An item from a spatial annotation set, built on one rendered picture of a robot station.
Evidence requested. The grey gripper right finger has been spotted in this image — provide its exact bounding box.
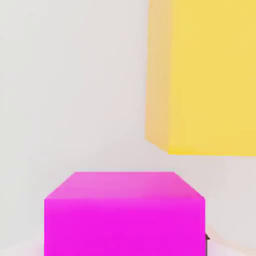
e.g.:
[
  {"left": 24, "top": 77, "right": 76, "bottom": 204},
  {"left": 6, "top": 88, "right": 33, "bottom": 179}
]
[{"left": 205, "top": 224, "right": 256, "bottom": 256}]

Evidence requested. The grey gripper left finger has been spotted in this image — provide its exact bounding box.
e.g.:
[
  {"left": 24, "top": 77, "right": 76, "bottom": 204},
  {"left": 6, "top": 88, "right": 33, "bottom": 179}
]
[{"left": 0, "top": 231, "right": 45, "bottom": 256}]

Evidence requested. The small magenta cube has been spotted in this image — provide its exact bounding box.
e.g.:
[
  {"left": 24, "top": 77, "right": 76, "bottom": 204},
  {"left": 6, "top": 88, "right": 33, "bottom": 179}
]
[{"left": 43, "top": 171, "right": 206, "bottom": 256}]

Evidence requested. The large yellow box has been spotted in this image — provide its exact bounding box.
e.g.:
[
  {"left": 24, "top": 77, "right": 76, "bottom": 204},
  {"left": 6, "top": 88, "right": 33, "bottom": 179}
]
[{"left": 144, "top": 0, "right": 256, "bottom": 156}]

